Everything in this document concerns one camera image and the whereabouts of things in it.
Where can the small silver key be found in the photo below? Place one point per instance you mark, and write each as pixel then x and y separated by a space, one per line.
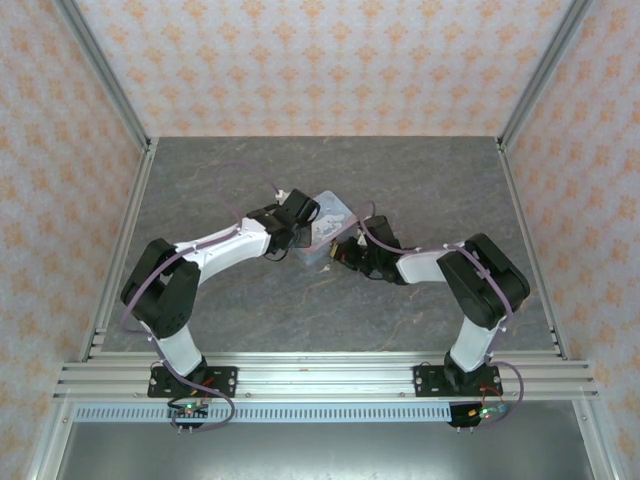
pixel 326 268

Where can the pastel cartoon dog tin box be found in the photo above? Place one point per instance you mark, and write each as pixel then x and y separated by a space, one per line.
pixel 332 220

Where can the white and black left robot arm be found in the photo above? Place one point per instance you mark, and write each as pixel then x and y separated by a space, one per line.
pixel 225 245

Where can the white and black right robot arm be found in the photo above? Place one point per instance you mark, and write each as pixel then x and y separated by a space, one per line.
pixel 475 340

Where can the grey metal sheet panel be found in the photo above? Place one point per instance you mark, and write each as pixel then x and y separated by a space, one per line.
pixel 320 450

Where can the aluminium mounting rail beam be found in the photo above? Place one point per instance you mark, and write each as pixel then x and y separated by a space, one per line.
pixel 320 377

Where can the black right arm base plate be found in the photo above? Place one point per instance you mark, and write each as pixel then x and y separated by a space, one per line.
pixel 427 380

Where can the aluminium table side rail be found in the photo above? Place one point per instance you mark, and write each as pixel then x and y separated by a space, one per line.
pixel 522 200
pixel 132 215

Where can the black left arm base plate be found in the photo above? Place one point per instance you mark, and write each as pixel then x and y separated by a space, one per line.
pixel 225 382

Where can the aluminium frame post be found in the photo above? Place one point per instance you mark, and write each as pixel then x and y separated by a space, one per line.
pixel 545 65
pixel 100 65

